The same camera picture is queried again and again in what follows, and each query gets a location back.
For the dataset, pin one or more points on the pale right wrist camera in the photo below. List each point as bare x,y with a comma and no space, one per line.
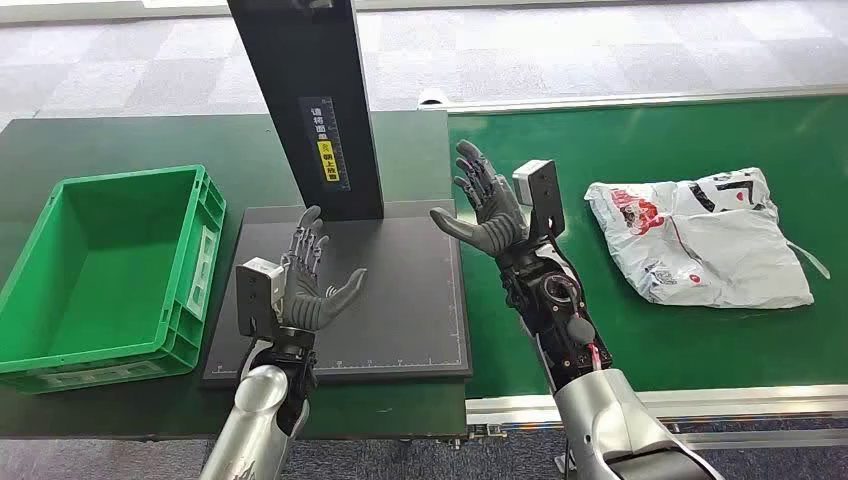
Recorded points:
543,192

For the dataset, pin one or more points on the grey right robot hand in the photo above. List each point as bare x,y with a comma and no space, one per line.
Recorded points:
497,222

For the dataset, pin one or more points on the white plastic mailer package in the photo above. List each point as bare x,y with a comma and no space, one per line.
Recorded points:
715,252

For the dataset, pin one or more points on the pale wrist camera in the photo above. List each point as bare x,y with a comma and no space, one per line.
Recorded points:
255,298
543,192

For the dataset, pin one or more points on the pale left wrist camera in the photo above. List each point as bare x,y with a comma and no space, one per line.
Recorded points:
255,298

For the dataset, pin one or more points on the green conveyor belt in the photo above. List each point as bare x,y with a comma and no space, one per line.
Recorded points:
662,344

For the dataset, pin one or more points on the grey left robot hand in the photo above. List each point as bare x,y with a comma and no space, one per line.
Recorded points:
305,301

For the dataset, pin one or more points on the aluminium conveyor frame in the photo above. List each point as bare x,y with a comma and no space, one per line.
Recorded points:
729,401

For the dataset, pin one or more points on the black scanner base plate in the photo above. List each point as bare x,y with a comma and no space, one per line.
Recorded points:
397,298

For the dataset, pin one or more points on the black scanner column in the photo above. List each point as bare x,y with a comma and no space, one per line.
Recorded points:
298,60

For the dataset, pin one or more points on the green plastic crate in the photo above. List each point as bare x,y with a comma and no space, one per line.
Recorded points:
99,265

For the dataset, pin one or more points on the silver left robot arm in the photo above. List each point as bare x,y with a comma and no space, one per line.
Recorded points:
255,424

